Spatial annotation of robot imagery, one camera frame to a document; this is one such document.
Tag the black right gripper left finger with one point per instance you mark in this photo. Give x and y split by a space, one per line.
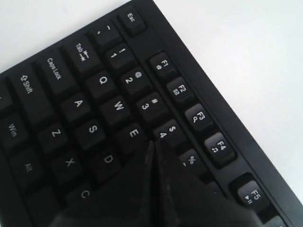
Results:
126 201

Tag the black acer keyboard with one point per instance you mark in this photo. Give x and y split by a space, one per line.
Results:
72 115

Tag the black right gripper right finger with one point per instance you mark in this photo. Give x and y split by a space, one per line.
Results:
185 201

